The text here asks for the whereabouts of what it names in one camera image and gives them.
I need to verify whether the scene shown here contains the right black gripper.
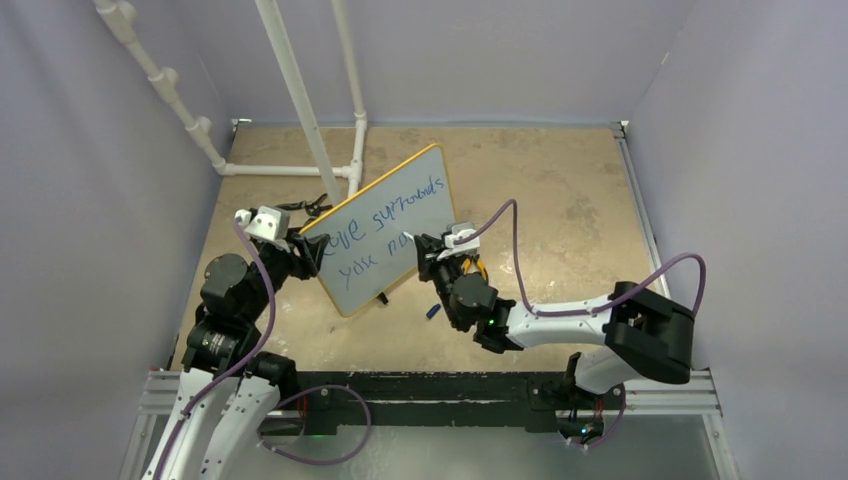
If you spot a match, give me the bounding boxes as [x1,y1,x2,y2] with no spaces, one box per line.
[418,232,466,329]

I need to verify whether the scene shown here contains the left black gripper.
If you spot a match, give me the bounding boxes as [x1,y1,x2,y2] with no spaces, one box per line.
[243,225,328,322]

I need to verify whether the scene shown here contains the yellow framed whiteboard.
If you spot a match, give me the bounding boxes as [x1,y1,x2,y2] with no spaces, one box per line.
[301,144,457,317]

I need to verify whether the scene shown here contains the blue marker cap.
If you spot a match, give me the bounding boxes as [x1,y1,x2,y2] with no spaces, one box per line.
[426,304,441,320]

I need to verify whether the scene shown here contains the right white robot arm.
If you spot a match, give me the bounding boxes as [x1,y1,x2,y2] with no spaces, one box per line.
[411,234,695,407]

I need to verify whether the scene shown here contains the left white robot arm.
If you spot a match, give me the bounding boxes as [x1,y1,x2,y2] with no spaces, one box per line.
[142,229,329,479]

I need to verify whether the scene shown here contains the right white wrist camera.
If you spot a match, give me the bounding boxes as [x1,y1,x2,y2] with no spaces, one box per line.
[437,222,481,260]

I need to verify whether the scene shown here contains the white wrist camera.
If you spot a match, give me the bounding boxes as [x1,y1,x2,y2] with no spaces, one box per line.
[437,222,481,260]
[234,206,291,252]

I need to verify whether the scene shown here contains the black grey wire stripper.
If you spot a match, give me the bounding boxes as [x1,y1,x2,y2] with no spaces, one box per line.
[276,193,333,219]

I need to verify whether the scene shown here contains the yellow handled pliers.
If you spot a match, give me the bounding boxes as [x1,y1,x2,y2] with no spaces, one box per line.
[461,255,489,283]

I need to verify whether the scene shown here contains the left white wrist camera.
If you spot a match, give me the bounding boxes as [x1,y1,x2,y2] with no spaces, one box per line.
[234,206,291,252]

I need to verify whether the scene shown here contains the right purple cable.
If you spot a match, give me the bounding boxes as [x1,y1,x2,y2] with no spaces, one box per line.
[453,199,708,319]

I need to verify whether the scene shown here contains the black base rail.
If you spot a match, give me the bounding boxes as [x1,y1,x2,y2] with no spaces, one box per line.
[297,371,573,435]

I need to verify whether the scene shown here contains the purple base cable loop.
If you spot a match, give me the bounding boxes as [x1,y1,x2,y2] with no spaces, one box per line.
[254,386,372,466]

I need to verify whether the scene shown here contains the white pvc pipe frame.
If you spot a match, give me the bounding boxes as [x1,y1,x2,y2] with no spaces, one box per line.
[93,1,369,205]

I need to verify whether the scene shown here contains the aluminium frame rail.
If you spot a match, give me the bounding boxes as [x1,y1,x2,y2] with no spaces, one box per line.
[609,121,740,480]

